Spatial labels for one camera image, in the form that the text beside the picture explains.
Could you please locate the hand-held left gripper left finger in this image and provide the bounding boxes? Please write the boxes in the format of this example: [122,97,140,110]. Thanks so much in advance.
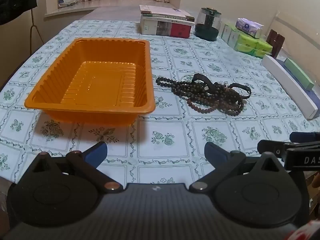
[24,141,123,194]

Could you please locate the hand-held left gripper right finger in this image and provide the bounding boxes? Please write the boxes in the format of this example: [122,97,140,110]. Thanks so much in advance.
[189,142,291,193]

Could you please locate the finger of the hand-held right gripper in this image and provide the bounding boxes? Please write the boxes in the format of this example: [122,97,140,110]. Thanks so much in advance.
[289,131,320,143]
[257,139,320,160]

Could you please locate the orange plastic tray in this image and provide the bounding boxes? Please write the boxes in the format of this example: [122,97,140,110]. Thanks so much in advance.
[24,37,157,126]

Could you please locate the black leather strap watch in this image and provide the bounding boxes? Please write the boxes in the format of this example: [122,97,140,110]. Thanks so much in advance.
[191,73,212,97]

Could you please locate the dark wooden bead necklace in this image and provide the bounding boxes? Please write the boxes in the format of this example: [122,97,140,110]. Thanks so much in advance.
[155,76,245,117]

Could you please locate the long white box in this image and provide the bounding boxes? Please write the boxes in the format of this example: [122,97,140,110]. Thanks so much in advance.
[261,54,318,120]

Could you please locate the long green box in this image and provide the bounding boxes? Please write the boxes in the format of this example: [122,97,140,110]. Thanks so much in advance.
[284,58,315,92]

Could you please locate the blue flat box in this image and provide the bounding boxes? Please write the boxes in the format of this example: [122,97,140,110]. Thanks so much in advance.
[276,56,320,100]

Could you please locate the red white patterned cloth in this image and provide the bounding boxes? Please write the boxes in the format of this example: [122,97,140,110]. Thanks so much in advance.
[285,220,320,240]

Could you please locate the brown canister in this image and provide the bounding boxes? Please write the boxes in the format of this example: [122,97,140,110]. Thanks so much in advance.
[266,29,285,58]

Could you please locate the white green tissue pack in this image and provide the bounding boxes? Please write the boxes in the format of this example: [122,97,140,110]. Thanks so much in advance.
[228,26,240,48]
[221,22,232,43]

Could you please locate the purple tissue pack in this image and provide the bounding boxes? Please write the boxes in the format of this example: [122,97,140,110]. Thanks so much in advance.
[235,18,264,38]

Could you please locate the thick white red book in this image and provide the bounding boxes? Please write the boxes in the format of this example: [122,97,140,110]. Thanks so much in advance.
[140,15,196,39]

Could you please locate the dark green glass jar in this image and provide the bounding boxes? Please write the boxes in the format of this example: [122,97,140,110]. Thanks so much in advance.
[194,7,223,42]

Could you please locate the gold metal coat stand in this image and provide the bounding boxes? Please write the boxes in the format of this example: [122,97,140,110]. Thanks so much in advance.
[29,7,44,55]

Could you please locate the white cover book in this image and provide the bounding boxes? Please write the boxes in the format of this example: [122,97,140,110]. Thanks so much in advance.
[139,4,192,17]

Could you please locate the black puffer jacket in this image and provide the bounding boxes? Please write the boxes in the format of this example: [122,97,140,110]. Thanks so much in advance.
[0,0,42,25]

